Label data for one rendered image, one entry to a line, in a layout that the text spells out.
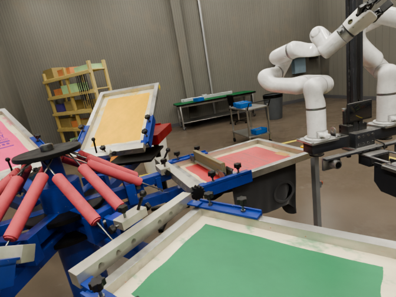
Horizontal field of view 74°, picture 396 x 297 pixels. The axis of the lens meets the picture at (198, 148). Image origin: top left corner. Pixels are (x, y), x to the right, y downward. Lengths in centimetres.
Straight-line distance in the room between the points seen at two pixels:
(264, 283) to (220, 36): 931
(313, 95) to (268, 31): 918
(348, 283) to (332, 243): 16
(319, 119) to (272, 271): 83
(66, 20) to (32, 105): 278
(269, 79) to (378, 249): 98
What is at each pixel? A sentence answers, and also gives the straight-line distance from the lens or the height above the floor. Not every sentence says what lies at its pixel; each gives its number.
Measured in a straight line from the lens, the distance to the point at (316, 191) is 214.
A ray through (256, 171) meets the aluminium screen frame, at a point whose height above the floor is 98.
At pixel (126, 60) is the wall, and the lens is 928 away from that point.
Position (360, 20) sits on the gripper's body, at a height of 166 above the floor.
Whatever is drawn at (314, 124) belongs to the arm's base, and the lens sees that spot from 146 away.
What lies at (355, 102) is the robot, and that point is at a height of 129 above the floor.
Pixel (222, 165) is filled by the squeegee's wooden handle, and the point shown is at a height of 104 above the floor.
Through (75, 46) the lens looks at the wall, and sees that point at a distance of 949.
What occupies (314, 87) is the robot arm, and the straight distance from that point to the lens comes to 142.
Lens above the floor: 154
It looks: 15 degrees down
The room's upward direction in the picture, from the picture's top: 10 degrees counter-clockwise
